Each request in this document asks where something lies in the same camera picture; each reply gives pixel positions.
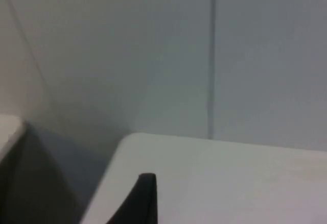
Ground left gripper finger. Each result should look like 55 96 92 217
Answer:
106 173 158 224

